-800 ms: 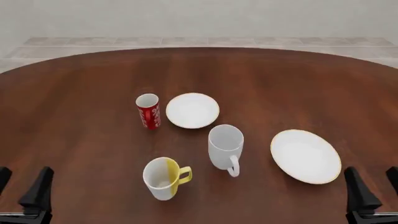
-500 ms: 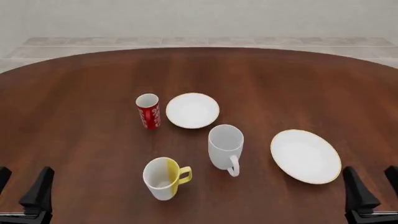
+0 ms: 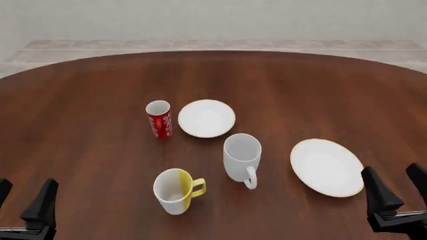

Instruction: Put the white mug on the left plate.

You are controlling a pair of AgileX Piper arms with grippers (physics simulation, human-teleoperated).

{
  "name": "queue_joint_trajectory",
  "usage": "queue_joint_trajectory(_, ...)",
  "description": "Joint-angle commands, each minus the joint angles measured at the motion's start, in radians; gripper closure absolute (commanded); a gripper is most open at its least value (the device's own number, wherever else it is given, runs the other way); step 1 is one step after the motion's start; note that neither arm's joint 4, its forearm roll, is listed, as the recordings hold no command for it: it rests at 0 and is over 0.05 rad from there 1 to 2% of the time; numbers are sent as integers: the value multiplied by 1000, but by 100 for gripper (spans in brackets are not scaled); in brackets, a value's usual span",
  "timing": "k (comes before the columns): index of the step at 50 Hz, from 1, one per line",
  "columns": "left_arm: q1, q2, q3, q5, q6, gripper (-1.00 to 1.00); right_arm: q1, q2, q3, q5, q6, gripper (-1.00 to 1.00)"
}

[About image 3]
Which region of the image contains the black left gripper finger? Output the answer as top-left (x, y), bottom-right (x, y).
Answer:
top-left (0, 178), bottom-right (13, 209)
top-left (20, 177), bottom-right (59, 228)

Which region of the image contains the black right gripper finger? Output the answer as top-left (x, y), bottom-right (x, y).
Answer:
top-left (405, 162), bottom-right (427, 201)
top-left (360, 165), bottom-right (404, 216)

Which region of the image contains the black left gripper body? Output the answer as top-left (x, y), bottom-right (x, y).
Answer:
top-left (0, 223), bottom-right (57, 240)

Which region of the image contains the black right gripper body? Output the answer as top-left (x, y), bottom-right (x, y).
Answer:
top-left (367, 209), bottom-right (427, 240)

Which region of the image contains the large white plate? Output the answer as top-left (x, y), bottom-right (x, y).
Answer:
top-left (290, 138), bottom-right (366, 198)

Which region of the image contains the white and yellow mug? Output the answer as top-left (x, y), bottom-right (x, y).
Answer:
top-left (153, 168), bottom-right (207, 216)

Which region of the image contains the red patterned mug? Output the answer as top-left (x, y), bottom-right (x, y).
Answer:
top-left (145, 100), bottom-right (173, 141)

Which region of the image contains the small white plate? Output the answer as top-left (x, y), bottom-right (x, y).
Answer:
top-left (177, 99), bottom-right (236, 139)

